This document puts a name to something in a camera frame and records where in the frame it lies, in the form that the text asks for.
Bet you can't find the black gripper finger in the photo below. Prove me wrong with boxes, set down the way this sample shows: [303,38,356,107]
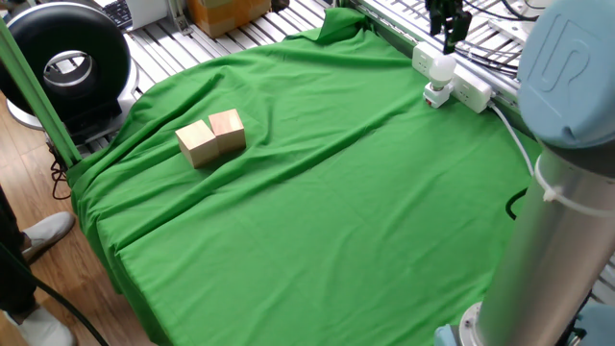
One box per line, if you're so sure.
[442,7,474,56]
[425,0,445,37]

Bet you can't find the white LED bulb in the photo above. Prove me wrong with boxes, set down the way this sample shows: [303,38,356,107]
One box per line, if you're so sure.
[428,54,458,92]

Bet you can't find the white plug-in bulb holder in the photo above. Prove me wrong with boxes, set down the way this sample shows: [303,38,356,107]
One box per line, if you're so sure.
[422,81,455,110]

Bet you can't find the white power strip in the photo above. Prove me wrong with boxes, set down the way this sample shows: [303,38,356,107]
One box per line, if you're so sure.
[411,41,494,114]

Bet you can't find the cardboard box yellow tape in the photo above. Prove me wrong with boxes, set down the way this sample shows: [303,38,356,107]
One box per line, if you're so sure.
[186,0,273,38]

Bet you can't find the reddish wooden cube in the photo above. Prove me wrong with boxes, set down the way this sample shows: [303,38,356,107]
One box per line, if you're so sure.
[208,108,247,154]

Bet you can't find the pale wooden cube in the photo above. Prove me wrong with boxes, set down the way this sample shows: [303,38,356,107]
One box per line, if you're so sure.
[174,119,221,169]

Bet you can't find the green cloth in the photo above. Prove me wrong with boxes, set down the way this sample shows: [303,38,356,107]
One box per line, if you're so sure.
[66,7,544,346]

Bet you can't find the white box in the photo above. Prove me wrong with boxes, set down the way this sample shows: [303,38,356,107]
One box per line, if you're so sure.
[125,0,170,31]

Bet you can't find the black keyboard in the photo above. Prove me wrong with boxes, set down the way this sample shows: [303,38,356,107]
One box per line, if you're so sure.
[101,0,134,31]

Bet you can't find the black trouser leg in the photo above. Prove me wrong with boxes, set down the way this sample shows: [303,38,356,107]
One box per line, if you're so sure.
[0,185,38,321]

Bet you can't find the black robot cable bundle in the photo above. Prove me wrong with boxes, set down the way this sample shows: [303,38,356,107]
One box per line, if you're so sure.
[454,0,542,78]

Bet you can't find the silver mount plate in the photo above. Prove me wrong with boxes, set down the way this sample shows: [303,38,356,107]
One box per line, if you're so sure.
[488,16,528,47]

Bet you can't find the black ring-shaped device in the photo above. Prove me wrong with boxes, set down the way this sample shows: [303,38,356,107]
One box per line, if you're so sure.
[0,1,141,145]

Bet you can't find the green frame post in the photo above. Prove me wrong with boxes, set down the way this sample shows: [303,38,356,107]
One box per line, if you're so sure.
[0,16,83,169]

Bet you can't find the thin black wire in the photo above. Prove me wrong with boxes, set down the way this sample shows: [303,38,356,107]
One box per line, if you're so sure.
[49,143,73,201]

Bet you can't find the thick black floor cable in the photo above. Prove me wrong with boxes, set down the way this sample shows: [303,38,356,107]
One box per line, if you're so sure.
[0,242,111,346]

